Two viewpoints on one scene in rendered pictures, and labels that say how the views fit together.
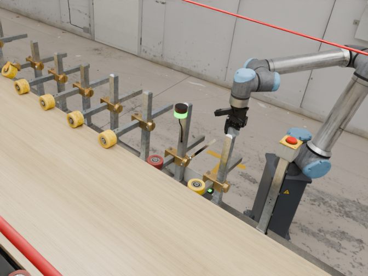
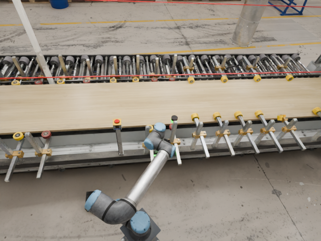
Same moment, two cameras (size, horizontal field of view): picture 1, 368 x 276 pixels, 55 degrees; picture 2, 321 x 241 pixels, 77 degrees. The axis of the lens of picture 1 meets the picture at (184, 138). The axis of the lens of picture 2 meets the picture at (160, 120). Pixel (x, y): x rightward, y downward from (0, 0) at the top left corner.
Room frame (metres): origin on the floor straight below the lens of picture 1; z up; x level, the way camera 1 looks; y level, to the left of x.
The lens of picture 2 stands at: (2.14, -0.94, 2.56)
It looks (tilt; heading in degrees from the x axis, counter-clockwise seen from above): 50 degrees down; 133
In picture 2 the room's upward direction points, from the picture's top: 7 degrees clockwise
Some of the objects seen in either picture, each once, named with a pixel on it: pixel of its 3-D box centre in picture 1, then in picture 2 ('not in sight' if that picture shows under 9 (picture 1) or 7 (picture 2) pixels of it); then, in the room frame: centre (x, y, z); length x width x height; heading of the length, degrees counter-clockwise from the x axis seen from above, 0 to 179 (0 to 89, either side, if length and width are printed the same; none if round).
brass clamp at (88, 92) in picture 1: (83, 89); (245, 131); (1.88, 0.64, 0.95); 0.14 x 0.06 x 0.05; 56
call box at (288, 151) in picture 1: (288, 149); (117, 124); (1.16, -0.42, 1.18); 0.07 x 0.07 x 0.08; 56
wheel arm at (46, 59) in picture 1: (43, 59); (294, 134); (2.23, 1.03, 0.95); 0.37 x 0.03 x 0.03; 146
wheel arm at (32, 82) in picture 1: (57, 74); (269, 130); (2.03, 0.86, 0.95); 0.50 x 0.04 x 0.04; 146
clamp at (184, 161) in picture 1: (177, 157); (173, 141); (1.46, 0.02, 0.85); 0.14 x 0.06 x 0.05; 56
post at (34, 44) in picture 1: (38, 74); (283, 133); (2.15, 1.04, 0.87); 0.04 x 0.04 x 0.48; 56
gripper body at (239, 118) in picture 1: (237, 115); not in sight; (1.48, -0.24, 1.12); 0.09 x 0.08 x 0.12; 57
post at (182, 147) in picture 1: (182, 144); (172, 136); (1.44, 0.00, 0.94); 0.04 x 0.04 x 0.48; 56
